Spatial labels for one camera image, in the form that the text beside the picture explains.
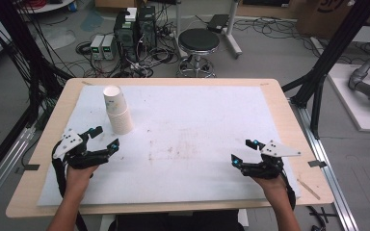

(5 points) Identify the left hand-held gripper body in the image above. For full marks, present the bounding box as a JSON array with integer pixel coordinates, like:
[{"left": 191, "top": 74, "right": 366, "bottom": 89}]
[{"left": 52, "top": 127, "right": 112, "bottom": 170}]

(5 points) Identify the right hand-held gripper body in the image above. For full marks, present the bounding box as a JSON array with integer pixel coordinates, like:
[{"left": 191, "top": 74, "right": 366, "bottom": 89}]
[{"left": 240, "top": 140, "right": 302, "bottom": 180}]

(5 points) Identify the stack of white paper cups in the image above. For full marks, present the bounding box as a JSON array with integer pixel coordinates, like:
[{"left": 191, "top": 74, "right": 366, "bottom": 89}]
[{"left": 102, "top": 85, "right": 135, "bottom": 136}]

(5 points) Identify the person's left hand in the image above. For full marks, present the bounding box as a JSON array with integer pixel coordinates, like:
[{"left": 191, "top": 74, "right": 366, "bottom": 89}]
[{"left": 65, "top": 163, "right": 99, "bottom": 193}]

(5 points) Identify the person's right hand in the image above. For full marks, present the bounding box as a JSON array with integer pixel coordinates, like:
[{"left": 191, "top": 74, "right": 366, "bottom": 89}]
[{"left": 251, "top": 174, "right": 289, "bottom": 202}]

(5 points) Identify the black tape piece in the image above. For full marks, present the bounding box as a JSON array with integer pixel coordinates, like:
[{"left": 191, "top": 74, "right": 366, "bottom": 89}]
[
  {"left": 14, "top": 164, "right": 41, "bottom": 174},
  {"left": 307, "top": 159, "right": 329, "bottom": 168}
]

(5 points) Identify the white table mat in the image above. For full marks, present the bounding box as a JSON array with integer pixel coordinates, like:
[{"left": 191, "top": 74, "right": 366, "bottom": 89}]
[{"left": 37, "top": 84, "right": 303, "bottom": 207}]

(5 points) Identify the grey power supply unit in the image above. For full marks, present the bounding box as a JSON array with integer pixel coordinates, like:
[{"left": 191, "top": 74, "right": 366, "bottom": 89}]
[
  {"left": 101, "top": 34, "right": 119, "bottom": 62},
  {"left": 89, "top": 34, "right": 106, "bottom": 62}
]

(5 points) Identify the person's dark clothing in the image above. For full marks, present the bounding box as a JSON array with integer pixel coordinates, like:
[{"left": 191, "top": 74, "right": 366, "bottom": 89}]
[{"left": 108, "top": 210, "right": 246, "bottom": 231}]

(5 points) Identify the black computer tower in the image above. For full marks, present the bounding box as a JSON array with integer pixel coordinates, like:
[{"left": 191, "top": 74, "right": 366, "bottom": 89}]
[
  {"left": 137, "top": 5, "right": 158, "bottom": 50},
  {"left": 113, "top": 11, "right": 140, "bottom": 63}
]

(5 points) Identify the white floor board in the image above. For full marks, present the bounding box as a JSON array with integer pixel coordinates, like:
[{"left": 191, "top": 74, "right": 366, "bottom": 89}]
[{"left": 327, "top": 62, "right": 370, "bottom": 134}]

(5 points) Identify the white metal stand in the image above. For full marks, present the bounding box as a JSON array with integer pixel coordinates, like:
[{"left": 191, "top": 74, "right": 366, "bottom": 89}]
[{"left": 172, "top": 0, "right": 244, "bottom": 61}]

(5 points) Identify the black round stool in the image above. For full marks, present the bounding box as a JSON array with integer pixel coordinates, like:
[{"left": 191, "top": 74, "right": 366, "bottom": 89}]
[{"left": 176, "top": 28, "right": 222, "bottom": 79}]

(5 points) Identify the small white box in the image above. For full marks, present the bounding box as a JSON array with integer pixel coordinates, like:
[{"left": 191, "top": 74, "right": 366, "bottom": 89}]
[{"left": 124, "top": 7, "right": 139, "bottom": 23}]

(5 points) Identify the flat black device box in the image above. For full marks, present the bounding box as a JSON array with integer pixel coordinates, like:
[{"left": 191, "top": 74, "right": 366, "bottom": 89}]
[{"left": 206, "top": 13, "right": 231, "bottom": 34}]

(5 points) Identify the cardboard box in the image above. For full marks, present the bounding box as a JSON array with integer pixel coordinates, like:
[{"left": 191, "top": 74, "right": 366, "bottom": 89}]
[{"left": 296, "top": 0, "right": 369, "bottom": 40}]

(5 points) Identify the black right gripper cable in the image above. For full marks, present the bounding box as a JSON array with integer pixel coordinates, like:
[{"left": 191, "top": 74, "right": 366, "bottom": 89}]
[{"left": 281, "top": 171, "right": 297, "bottom": 211}]

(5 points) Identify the aluminium rail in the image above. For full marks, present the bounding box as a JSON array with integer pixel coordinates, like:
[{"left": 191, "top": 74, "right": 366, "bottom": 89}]
[
  {"left": 0, "top": 125, "right": 37, "bottom": 215},
  {"left": 288, "top": 98, "right": 360, "bottom": 231}
]

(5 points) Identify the tangle of floor cables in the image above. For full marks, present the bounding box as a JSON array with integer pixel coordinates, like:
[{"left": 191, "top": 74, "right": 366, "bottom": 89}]
[{"left": 74, "top": 18, "right": 182, "bottom": 79}]

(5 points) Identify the black metal frame post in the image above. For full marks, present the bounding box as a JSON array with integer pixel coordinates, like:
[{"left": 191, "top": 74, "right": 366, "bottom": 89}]
[
  {"left": 0, "top": 0, "right": 66, "bottom": 131},
  {"left": 281, "top": 0, "right": 370, "bottom": 140}
]

